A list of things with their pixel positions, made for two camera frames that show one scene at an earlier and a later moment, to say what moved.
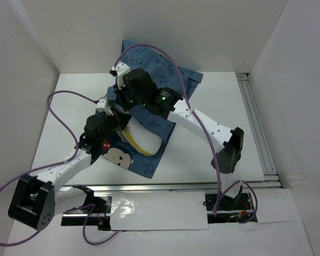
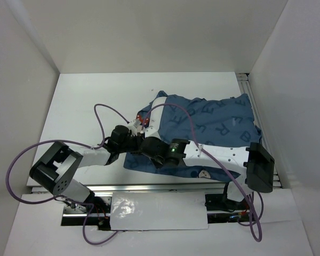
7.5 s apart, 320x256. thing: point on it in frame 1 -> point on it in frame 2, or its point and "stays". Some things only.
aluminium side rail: [271, 178] stays
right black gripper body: [126, 100] -> [158, 163]
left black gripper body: [110, 123] -> [130, 145]
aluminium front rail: [168, 186] stays
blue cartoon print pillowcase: [151, 89] -> [218, 120]
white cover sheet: [132, 211] stays
